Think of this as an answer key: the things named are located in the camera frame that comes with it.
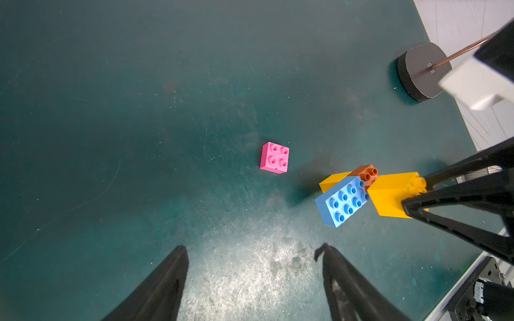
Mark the metal ornament stand dark base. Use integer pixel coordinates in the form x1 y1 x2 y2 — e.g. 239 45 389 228
396 31 499 103

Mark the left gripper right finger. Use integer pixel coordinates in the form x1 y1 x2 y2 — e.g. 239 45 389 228
314 243 408 320

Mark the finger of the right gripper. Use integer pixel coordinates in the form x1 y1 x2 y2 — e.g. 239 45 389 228
402 170 513 263

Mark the pink 2x2 lego brick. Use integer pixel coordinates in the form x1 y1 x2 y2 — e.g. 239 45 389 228
260 142 289 174

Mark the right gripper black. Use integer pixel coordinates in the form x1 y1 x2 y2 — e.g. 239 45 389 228
424 20 514 189

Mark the orange 2x2 lego brick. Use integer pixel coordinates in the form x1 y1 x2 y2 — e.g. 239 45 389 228
349 165 379 191

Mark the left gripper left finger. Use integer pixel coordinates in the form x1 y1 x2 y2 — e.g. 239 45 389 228
104 245 189 320

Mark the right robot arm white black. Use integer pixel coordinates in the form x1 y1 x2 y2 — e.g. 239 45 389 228
402 22 513 320

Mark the blue 2x4 lego brick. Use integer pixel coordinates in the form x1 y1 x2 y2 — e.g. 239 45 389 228
315 176 371 227

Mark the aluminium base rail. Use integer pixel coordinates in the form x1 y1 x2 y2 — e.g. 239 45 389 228
425 237 513 320

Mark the yellow lego brick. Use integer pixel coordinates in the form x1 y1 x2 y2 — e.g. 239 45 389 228
319 172 350 193
368 172 427 219

